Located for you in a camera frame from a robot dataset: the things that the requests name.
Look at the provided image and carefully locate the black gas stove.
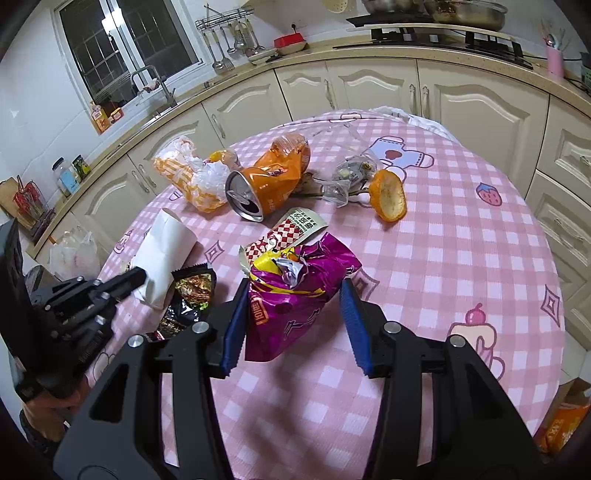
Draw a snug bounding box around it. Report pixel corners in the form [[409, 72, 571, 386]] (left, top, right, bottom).
[[332, 14, 534, 70]]

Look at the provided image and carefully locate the black snack wrapper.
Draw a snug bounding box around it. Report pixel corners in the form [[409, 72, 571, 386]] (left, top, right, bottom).
[[148, 263, 218, 344]]

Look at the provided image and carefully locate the person's left hand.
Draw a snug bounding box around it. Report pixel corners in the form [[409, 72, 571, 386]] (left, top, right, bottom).
[[25, 376, 92, 441]]

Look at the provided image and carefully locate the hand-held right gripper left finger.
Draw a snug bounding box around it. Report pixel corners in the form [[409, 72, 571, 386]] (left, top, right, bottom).
[[53, 278, 252, 480]]

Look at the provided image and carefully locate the row of hanging kitchen utensils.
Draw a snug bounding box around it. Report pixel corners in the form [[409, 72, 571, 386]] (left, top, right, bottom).
[[203, 21, 266, 75]]

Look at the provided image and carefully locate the orange white striped plastic bag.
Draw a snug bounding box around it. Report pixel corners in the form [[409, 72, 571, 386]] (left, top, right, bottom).
[[153, 137, 232, 214]]

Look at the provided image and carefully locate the red white checked wrapper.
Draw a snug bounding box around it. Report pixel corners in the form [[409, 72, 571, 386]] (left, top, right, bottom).
[[240, 207, 329, 278]]

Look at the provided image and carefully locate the pink utensil holder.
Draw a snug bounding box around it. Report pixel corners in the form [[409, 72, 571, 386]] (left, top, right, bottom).
[[540, 21, 567, 80]]

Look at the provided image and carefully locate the clear crumpled plastic wrapper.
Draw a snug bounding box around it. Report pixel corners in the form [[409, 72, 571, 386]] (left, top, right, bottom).
[[318, 152, 384, 206]]

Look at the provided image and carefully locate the cream kitchen cabinet unit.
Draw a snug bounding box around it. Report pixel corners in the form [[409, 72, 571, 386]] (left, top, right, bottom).
[[28, 39, 591, 342]]

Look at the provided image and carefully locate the glass jar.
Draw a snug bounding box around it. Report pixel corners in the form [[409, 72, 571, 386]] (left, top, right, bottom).
[[52, 157, 81, 197]]

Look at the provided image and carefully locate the pink checked printed tablecloth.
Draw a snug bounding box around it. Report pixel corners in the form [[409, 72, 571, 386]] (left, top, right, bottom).
[[95, 108, 566, 467]]

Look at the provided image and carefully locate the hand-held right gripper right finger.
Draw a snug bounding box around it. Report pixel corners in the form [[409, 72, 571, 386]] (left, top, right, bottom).
[[338, 278, 544, 480]]

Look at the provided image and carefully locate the orange printed bag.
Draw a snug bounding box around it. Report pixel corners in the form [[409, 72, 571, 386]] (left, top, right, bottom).
[[536, 378, 591, 455]]

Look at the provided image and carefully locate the purple snack bag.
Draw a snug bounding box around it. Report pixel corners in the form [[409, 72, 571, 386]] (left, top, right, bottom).
[[242, 232, 363, 363]]

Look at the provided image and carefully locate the brown cookie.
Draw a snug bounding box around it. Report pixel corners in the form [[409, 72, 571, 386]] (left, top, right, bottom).
[[368, 169, 408, 223]]

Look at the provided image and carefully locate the orange label bottle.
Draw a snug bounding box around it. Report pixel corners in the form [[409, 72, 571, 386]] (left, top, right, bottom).
[[90, 102, 112, 134]]

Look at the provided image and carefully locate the crushed orange drink can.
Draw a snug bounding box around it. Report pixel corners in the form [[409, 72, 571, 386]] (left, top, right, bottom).
[[225, 156, 311, 223]]

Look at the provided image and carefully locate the red box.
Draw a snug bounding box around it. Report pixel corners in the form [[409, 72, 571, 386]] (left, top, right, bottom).
[[274, 31, 305, 51]]

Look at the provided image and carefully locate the metal utensil rack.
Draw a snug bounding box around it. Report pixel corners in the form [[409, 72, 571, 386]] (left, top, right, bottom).
[[195, 4, 256, 31]]

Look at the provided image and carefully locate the person's left forearm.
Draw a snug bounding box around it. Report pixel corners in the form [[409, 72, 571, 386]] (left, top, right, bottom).
[[18, 411, 70, 462]]

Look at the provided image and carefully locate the white cloth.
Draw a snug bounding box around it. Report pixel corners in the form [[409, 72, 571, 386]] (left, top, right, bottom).
[[374, 105, 455, 139]]

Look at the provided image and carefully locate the white paper bag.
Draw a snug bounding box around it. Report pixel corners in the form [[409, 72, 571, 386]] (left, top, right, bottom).
[[130, 208, 198, 310]]

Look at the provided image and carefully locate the kitchen window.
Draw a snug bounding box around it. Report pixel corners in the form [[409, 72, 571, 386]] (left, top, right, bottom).
[[53, 0, 206, 109]]

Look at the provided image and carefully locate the steel frying pan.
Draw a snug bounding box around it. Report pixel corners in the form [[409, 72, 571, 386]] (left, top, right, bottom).
[[422, 0, 509, 32]]

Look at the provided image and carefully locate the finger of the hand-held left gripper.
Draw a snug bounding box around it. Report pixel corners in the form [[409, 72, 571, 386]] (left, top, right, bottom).
[[32, 267, 149, 326]]

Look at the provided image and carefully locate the steel sink faucet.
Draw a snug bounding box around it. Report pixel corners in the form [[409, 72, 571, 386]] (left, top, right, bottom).
[[130, 65, 178, 109]]

